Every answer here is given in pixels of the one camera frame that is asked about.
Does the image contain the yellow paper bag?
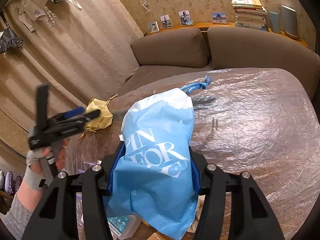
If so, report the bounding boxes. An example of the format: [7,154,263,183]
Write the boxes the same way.
[78,94,118,140]

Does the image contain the clear box teal label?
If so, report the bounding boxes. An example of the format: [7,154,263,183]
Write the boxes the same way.
[107,214,142,239]

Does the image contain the blue white drawstring bag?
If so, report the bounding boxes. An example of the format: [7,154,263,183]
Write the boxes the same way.
[104,76,211,239]

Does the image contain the cream tissue ball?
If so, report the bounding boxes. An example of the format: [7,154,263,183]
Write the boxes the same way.
[187,195,205,233]

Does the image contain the grey sleeved left forearm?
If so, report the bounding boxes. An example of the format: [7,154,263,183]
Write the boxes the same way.
[2,181,43,239]

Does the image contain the left hand with grey brace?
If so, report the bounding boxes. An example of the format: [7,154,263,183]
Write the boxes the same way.
[23,139,67,191]

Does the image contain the beige curtain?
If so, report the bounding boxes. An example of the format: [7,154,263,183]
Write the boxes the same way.
[1,0,141,154]

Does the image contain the brown sofa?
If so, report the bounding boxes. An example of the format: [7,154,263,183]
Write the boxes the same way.
[117,27,319,99]

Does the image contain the hanging white garment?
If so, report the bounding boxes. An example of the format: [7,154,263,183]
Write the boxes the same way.
[18,0,82,33]

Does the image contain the left brown sofa cushion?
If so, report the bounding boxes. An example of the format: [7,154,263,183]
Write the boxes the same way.
[131,28,209,68]

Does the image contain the brown sofa cushion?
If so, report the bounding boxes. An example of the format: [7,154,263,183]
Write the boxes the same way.
[207,27,319,98]
[131,28,209,68]

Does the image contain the right brown sofa cushion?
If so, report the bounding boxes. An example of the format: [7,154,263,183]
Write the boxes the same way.
[207,27,319,98]

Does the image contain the stack of books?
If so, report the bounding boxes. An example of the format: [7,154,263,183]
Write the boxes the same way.
[231,0,267,31]

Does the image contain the small blue-grey speaker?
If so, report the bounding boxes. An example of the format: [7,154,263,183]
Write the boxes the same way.
[268,11,281,34]

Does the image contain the large grey speaker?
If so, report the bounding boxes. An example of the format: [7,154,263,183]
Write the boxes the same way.
[281,5,298,40]

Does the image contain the leftmost photo frame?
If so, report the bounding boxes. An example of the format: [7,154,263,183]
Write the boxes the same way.
[148,22,159,33]

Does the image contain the landscape photo frame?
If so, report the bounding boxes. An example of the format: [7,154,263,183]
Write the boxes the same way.
[212,12,227,24]

